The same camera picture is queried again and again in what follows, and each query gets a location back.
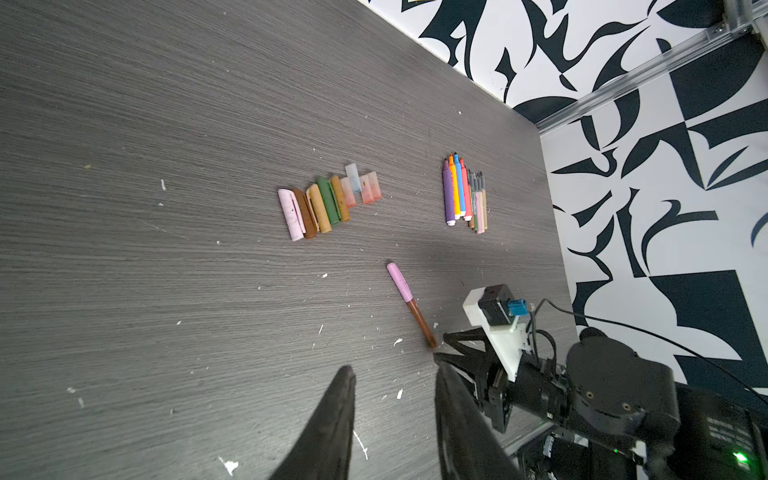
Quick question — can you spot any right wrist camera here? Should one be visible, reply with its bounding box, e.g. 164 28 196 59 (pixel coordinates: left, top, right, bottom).
462 284 531 382

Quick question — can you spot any translucent blue pen cap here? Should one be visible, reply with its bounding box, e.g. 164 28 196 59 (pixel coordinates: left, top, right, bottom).
345 163 362 193

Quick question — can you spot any tan pen cap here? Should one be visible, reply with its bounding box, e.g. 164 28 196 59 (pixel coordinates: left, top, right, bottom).
305 183 332 234

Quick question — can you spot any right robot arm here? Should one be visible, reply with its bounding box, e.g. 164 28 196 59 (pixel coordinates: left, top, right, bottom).
435 328 767 479

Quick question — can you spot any green pen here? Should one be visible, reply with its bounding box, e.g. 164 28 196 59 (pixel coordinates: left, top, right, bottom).
468 172 480 233

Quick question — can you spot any purple marker pen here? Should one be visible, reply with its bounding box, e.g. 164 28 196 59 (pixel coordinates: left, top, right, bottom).
442 159 456 226

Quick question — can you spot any translucent pink pen cap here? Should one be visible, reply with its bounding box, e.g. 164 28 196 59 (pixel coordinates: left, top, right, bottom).
340 177 357 208

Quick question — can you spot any pink highlighter pen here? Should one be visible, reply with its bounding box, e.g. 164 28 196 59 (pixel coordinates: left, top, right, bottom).
459 158 473 221

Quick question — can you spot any dark brown pen cap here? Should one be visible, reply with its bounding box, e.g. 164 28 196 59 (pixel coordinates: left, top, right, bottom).
291 188 318 239

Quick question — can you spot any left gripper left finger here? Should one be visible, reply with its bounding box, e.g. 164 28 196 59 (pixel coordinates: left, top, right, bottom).
270 365 356 479

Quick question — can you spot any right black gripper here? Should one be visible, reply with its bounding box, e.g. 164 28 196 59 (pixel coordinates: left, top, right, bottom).
434 328 567 432

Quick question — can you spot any gold brown pen cap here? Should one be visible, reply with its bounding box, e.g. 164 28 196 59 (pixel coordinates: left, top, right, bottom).
330 176 350 222

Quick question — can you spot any pink cap brown pen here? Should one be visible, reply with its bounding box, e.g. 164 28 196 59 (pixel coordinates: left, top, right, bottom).
386 261 438 348

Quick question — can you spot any orange highlighter pen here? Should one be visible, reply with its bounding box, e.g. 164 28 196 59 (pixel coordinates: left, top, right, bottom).
448 155 461 220

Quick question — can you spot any blue highlighter pen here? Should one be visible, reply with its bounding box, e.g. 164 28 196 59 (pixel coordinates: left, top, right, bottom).
453 153 466 218

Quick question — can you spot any green pen cap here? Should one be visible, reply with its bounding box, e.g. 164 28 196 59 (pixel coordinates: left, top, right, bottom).
317 178 340 225

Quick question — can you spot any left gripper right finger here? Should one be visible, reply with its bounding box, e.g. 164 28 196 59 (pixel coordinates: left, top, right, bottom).
434 362 522 479

